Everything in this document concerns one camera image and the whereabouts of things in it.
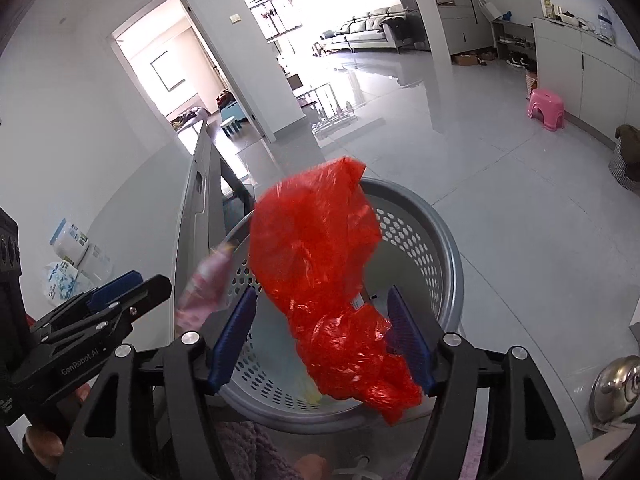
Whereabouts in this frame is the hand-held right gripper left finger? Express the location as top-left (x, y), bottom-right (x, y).
top-left (55, 286), bottom-right (259, 480)

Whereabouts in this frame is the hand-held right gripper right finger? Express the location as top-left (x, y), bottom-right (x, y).
top-left (387, 285), bottom-right (584, 480)

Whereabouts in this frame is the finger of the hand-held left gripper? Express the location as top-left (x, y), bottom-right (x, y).
top-left (32, 274), bottom-right (173, 350)
top-left (30, 270), bottom-right (144, 334)

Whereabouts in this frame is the pink snack packet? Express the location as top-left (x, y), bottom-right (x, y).
top-left (175, 242), bottom-right (236, 328)

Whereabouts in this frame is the grey perforated plastic basket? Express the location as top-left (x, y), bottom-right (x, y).
top-left (212, 176), bottom-right (465, 435)

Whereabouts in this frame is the red plastic bag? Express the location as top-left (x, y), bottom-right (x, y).
top-left (248, 156), bottom-right (425, 427)

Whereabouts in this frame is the person's left hand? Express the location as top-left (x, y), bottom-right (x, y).
top-left (22, 382), bottom-right (93, 472)

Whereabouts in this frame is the white blue tissue pack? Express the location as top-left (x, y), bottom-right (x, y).
top-left (42, 260), bottom-right (96, 308)

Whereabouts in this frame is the white jar with blue lid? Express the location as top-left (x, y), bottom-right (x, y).
top-left (50, 218), bottom-right (91, 266)

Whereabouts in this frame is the purple fleece clothing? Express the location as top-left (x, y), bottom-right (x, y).
top-left (210, 420), bottom-right (311, 480)

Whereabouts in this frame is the bed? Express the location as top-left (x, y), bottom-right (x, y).
top-left (167, 107), bottom-right (208, 133)

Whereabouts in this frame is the steel pot lid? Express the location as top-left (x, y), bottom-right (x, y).
top-left (589, 355), bottom-right (640, 421)

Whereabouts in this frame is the bedroom window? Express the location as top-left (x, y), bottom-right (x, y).
top-left (150, 52), bottom-right (186, 93)

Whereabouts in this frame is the pink plastic stool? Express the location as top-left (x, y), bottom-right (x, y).
top-left (526, 88), bottom-right (566, 132)

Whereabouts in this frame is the checkered laundry basket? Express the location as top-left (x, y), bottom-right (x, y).
top-left (609, 125), bottom-right (640, 191)

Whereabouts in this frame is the grey sofa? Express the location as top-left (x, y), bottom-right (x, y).
top-left (315, 5), bottom-right (431, 54)

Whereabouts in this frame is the shoe rack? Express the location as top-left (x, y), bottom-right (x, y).
top-left (490, 17), bottom-right (538, 68)

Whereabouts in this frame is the ceiling clothes rack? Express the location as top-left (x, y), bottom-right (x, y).
top-left (247, 0), bottom-right (306, 41)

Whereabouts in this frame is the white sideboard cabinet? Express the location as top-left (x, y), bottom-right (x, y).
top-left (532, 15), bottom-right (640, 151)

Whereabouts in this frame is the tall white shelf cabinet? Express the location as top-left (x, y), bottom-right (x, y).
top-left (420, 0), bottom-right (493, 56)

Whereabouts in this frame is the clear water bottle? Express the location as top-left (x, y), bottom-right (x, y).
top-left (596, 5), bottom-right (617, 43)

